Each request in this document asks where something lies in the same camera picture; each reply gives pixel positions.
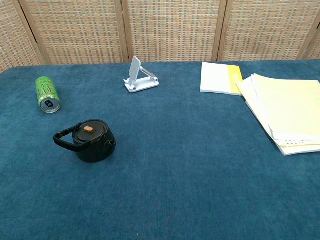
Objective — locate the small black teapot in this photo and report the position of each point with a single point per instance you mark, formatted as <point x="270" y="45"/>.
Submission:
<point x="92" y="145"/>

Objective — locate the blue table cloth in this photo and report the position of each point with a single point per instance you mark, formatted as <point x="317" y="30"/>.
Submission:
<point x="175" y="162"/>

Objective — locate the white folding phone stand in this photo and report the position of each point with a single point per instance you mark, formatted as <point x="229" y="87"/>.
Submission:
<point x="136" y="75"/>

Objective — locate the white and yellow notebook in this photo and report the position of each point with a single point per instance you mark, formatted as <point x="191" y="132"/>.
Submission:
<point x="216" y="78"/>

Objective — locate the woven folding screen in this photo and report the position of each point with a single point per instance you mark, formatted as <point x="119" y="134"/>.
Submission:
<point x="170" y="30"/>

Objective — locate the green energy drink can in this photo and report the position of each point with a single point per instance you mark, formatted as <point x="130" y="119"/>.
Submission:
<point x="46" y="92"/>

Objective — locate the pale yellow paper stack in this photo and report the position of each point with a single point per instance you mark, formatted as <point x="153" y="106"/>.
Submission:
<point x="287" y="107"/>

